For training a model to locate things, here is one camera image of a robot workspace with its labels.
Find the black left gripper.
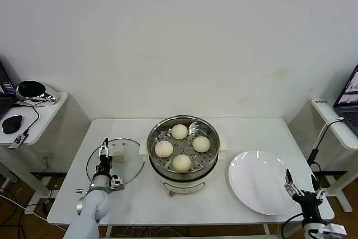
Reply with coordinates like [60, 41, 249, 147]
[97, 137, 112, 174]

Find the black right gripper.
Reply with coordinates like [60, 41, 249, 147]
[284, 168, 326, 220]

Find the glass lid with cream handle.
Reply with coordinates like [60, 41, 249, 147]
[86, 137, 145, 187]

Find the white steamed baozi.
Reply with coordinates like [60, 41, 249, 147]
[171, 123, 189, 140]
[171, 154, 192, 173]
[154, 140, 174, 158]
[192, 135, 211, 153]

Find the stainless steel steamer basket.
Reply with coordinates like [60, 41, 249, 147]
[139, 114, 228, 180]

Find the black inline power adapter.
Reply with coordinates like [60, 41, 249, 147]
[306, 148, 319, 167]

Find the white round plate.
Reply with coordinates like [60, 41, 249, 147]
[228, 149, 299, 217]

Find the white side table with mouse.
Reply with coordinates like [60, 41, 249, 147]
[0, 92, 68, 209]

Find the white side table with label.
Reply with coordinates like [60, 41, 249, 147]
[309, 97, 358, 212]

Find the cream electric cooker base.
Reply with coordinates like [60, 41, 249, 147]
[139, 143, 228, 197]

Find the grey laptop with pink screen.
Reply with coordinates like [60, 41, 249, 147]
[332, 64, 358, 136]

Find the black computer mouse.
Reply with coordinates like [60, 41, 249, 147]
[2, 115, 23, 135]

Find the chrome and black round device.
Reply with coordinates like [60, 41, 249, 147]
[15, 80, 59, 107]

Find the dark laptop with barcode screen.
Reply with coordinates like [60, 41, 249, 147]
[0, 61, 16, 119]

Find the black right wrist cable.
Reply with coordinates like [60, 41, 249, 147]
[280, 212, 305, 239]

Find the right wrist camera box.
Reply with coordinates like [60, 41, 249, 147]
[318, 222, 347, 237]

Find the white table frame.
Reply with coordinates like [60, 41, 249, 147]
[105, 219, 271, 239]

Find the white laptop cable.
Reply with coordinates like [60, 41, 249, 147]
[315, 117, 345, 150]

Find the thin black desk cable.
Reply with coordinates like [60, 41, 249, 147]
[12, 101, 40, 136]

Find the grey cable bundle under table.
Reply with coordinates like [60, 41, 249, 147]
[111, 225, 182, 239]

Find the white floor cable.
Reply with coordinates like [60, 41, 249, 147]
[0, 194, 47, 223]

